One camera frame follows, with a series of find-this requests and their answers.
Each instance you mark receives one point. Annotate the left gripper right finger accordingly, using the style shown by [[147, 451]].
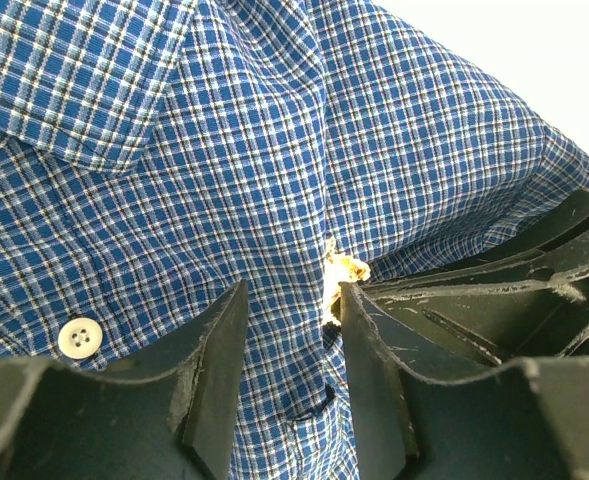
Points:
[[422, 412]]

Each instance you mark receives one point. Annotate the blue plaid button shirt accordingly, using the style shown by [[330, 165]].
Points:
[[154, 152]]

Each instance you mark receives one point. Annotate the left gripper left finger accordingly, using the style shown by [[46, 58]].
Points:
[[167, 411]]

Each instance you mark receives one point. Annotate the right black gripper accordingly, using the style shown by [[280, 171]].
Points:
[[527, 297]]

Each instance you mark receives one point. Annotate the gold flower brooch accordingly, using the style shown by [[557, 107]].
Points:
[[338, 268]]

